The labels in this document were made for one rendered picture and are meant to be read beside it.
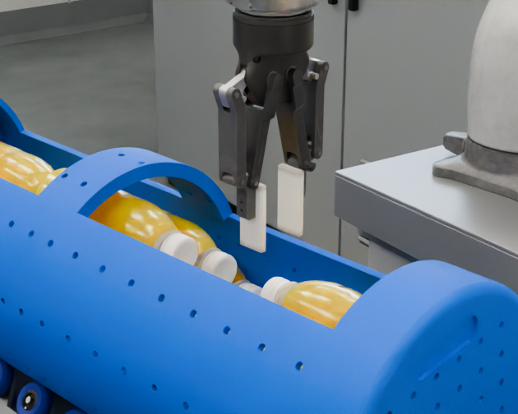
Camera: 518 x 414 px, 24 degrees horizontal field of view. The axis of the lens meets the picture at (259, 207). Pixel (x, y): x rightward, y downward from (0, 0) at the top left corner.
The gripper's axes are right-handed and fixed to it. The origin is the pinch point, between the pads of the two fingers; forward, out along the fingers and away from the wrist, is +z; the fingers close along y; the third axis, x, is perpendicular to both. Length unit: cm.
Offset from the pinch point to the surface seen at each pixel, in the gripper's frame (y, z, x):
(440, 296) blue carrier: 5.8, -1.5, 24.6
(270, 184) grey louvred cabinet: -179, 98, -172
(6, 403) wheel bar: 14.5, 28.2, -28.0
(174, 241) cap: 6.0, 3.9, -7.7
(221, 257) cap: -0.5, 7.9, -7.7
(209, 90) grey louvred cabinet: -185, 75, -206
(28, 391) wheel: 14.4, 24.5, -23.3
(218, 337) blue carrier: 15.8, 4.4, 8.9
